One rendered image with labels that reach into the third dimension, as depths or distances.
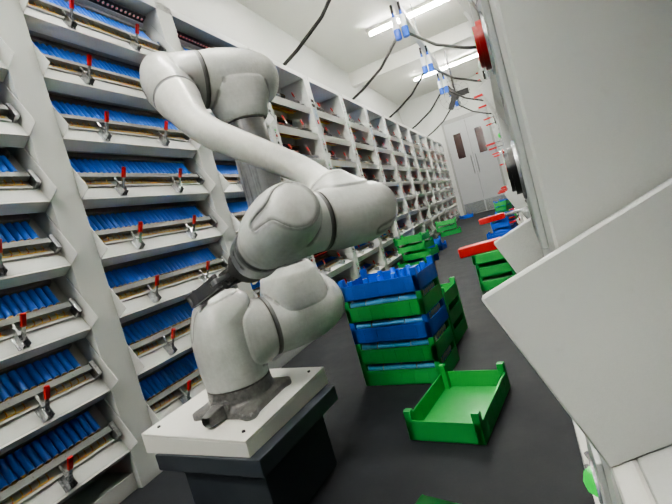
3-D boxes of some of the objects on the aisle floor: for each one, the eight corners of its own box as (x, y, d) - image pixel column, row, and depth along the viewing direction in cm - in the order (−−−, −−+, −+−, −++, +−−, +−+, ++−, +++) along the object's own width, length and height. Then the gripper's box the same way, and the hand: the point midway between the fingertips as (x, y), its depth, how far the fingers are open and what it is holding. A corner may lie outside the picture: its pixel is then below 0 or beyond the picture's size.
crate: (366, 386, 154) (360, 365, 154) (387, 363, 171) (382, 344, 171) (445, 383, 138) (439, 360, 138) (459, 358, 156) (454, 337, 155)
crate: (486, 445, 99) (478, 413, 99) (409, 439, 111) (402, 411, 110) (510, 386, 124) (504, 361, 124) (446, 387, 136) (439, 363, 135)
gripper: (296, 216, 83) (263, 255, 100) (177, 267, 68) (162, 303, 86) (316, 248, 82) (279, 282, 100) (200, 306, 68) (180, 334, 85)
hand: (226, 290), depth 92 cm, fingers open, 13 cm apart
